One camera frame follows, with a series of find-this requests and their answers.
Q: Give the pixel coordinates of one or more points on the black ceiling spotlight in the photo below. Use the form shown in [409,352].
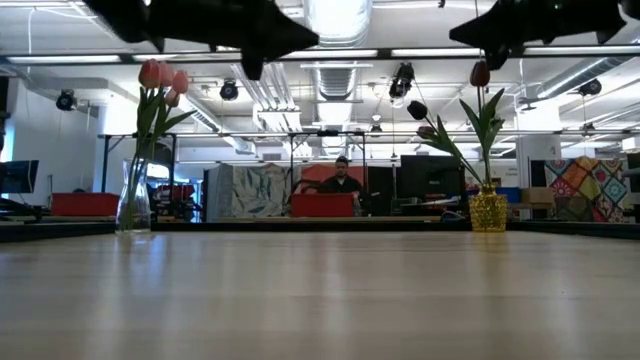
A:
[402,80]
[590,87]
[65,100]
[229,90]

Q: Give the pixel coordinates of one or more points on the person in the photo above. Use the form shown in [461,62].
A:
[341,182]

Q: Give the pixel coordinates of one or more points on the colourful patchwork quilt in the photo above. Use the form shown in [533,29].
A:
[585,187]

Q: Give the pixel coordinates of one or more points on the yellow glass vase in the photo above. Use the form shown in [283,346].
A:
[487,212]

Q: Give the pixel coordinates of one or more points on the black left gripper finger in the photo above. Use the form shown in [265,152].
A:
[272,17]
[280,39]

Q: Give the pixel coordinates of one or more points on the black monitor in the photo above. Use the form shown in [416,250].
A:
[20,176]
[430,177]

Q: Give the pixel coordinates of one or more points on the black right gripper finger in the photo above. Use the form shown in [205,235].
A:
[497,40]
[500,15]

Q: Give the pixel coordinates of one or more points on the black bar with light strips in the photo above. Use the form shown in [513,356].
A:
[384,52]

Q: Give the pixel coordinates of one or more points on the cardboard box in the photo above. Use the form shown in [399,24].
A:
[537,195]

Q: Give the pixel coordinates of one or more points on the orange red partition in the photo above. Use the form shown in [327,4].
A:
[310,175]

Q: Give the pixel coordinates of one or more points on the red storage bin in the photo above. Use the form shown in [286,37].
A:
[85,204]
[322,205]

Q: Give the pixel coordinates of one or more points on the silver ventilation duct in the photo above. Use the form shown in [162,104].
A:
[575,77]
[337,75]

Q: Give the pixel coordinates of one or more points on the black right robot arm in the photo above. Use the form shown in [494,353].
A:
[585,17]

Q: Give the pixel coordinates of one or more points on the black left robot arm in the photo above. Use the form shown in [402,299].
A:
[120,20]

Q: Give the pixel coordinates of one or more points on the blue storage bin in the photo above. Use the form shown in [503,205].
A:
[510,194]

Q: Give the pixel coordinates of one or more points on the black aluminium table frame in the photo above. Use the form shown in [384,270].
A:
[350,226]

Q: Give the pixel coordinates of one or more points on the dark red artificial tulip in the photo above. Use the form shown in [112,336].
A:
[480,74]
[426,132]

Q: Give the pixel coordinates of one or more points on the leaf patterned partition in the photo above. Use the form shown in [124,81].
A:
[250,190]

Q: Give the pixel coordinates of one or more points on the clear glass vase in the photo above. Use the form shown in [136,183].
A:
[132,210]

